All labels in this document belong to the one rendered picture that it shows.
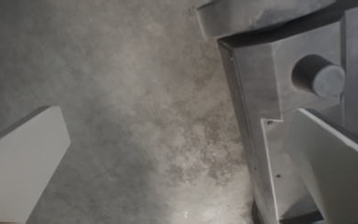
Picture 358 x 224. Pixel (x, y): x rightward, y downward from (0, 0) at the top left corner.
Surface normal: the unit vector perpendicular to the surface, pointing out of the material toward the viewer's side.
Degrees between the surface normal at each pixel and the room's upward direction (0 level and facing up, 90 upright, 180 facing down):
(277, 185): 0
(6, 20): 0
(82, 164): 0
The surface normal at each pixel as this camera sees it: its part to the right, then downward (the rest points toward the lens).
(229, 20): -0.62, 0.54
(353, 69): 0.02, 0.42
